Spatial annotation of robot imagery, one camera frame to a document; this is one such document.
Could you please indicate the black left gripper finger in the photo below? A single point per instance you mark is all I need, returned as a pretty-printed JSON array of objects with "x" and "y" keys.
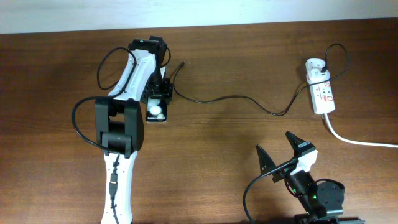
[
  {"x": 166, "y": 94},
  {"x": 145, "y": 95}
]

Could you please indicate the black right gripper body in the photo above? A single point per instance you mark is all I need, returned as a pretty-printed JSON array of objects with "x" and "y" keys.
[{"x": 296, "y": 178}]

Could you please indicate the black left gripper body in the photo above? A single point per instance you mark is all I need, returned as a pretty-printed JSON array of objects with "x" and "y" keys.
[{"x": 158, "y": 86}]

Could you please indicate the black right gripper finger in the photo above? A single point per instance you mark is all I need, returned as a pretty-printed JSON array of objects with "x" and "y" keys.
[
  {"x": 265, "y": 161},
  {"x": 301, "y": 147}
]

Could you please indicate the black smartphone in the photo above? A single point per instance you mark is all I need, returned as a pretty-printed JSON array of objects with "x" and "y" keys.
[{"x": 156, "y": 111}]

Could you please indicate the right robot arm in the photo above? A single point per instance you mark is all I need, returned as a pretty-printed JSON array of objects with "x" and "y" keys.
[{"x": 321, "y": 199}]

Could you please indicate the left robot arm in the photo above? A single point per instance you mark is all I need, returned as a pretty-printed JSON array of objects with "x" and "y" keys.
[{"x": 119, "y": 121}]

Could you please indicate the white USB charger adapter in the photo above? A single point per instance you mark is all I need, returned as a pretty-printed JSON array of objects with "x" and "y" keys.
[{"x": 316, "y": 76}]

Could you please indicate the white power strip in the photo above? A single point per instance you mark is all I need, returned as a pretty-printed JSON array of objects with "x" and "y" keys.
[{"x": 321, "y": 93}]

